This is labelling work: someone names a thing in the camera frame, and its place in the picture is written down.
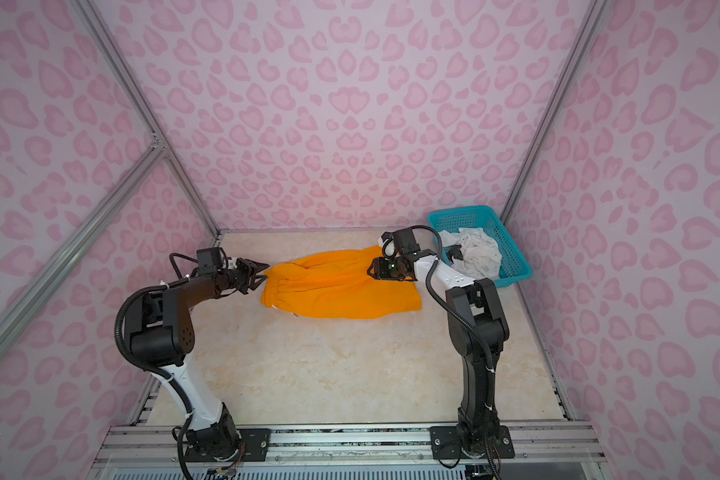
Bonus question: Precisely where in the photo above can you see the orange shorts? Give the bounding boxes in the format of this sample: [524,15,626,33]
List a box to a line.
[261,246,422,320]

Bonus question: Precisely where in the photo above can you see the white patterned garment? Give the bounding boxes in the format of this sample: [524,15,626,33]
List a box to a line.
[439,228,503,280]

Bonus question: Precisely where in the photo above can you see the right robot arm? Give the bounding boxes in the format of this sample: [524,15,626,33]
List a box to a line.
[367,251,515,463]

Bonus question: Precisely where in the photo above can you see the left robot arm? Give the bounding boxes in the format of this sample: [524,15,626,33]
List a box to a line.
[113,247,270,466]

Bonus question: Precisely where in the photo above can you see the teal plastic laundry basket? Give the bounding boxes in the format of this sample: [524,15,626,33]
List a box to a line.
[427,206,533,288]

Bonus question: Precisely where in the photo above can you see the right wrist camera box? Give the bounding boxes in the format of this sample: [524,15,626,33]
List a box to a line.
[392,227,421,256]

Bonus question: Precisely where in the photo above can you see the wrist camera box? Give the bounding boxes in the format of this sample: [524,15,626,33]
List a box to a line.
[195,247,232,277]
[392,227,421,256]

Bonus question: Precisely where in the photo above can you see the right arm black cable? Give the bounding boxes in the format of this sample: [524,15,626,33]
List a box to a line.
[381,224,505,480]

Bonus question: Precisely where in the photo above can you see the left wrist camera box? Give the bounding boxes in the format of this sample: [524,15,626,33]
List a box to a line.
[195,247,232,277]

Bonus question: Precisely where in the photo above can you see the aluminium diagonal frame bar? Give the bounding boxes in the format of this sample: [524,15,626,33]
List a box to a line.
[0,142,165,362]

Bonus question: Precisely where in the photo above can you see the aluminium frame post left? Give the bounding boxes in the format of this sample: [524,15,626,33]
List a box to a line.
[70,0,222,240]

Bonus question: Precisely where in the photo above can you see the aluminium frame post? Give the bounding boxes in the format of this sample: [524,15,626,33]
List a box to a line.
[500,0,613,225]
[70,0,222,240]

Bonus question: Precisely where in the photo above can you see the aluminium frame post right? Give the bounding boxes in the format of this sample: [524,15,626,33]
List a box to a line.
[500,0,613,225]

